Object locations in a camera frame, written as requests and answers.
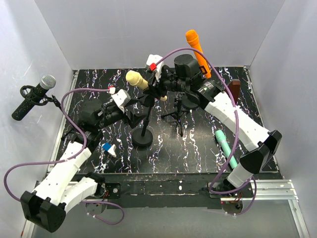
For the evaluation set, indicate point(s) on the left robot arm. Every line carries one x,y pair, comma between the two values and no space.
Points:
48,203

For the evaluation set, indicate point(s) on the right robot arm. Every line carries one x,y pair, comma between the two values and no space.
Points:
190,78

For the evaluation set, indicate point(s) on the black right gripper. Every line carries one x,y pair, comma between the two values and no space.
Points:
154,86

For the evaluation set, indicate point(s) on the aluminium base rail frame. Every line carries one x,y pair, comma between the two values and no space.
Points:
172,171

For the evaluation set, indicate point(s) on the blue and white toy block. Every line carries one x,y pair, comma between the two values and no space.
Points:
110,148

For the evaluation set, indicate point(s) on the black round-base stand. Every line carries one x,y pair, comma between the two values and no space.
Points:
188,104
142,137

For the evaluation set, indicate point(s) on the black shock-mount tripod stand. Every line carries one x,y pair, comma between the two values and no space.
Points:
28,93

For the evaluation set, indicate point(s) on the cream wooden microphone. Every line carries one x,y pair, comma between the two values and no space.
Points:
136,79

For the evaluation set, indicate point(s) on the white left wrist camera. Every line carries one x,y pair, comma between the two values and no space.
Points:
121,98

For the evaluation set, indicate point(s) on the black tripod microphone stand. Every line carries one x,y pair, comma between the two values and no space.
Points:
178,113

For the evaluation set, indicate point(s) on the black round-base stand, orange mic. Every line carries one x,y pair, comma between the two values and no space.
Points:
188,104

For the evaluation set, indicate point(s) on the mint green toy microphone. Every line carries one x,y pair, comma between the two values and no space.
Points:
222,141

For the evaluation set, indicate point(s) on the silver-headed black microphone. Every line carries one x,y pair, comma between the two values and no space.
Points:
46,83

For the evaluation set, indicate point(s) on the brown wooden metronome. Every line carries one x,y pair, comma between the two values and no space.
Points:
235,88

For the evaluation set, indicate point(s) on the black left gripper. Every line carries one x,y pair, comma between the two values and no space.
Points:
135,117

